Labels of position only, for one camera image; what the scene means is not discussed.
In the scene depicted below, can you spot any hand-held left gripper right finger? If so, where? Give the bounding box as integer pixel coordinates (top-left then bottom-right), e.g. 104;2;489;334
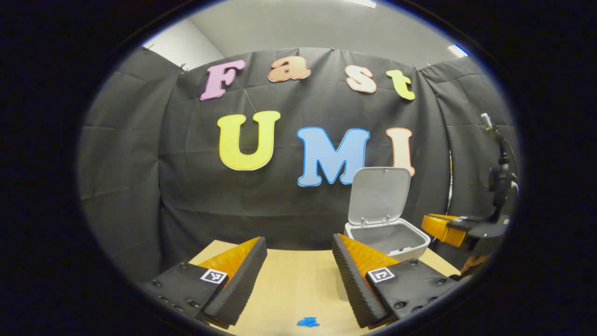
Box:
332;233;461;330

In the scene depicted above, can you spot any wooden desktop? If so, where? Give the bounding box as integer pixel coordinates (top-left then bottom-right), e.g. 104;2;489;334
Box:
189;240;462;336

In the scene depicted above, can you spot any white desktop garbage bin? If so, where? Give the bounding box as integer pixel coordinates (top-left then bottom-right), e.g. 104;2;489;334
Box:
344;167;431;263

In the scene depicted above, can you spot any black backdrop cloth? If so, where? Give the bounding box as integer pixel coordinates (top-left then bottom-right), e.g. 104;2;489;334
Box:
77;47;521;280

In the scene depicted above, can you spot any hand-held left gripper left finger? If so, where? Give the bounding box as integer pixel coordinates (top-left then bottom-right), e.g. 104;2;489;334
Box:
140;237;268;327

